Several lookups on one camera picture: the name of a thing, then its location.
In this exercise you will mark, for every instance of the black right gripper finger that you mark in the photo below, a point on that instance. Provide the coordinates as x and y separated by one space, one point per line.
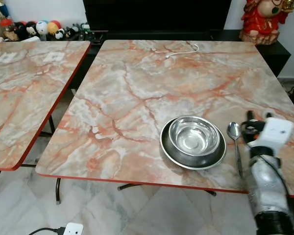
250 116
268 116

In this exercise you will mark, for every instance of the stainless steel spoon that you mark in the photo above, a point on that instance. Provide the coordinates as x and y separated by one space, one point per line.
233 130

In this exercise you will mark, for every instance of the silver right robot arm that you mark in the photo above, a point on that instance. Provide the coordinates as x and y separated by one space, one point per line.
267 186

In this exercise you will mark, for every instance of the stainless steel bowl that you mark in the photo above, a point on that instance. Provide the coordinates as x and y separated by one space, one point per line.
193 136

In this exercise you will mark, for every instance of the stainless steel plate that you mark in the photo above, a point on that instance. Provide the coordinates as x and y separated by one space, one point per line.
186 160

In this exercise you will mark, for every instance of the red cartoon figurine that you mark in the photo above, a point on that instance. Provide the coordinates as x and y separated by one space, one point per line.
262 22

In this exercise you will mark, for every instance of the black television screen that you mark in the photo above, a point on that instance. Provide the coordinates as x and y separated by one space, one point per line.
157 14

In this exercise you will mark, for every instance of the white power adapter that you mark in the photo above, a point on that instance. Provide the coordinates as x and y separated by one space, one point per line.
73 229

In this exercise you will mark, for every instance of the white paper sticker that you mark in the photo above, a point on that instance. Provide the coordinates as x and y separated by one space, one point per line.
54 56
5 58

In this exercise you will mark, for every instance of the panda plush toy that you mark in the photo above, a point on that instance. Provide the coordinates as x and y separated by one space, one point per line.
60 34

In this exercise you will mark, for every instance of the red hat doll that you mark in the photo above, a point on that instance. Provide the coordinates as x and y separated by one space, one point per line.
9 29

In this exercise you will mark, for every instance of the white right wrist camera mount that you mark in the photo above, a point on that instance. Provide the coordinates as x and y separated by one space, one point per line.
275 132

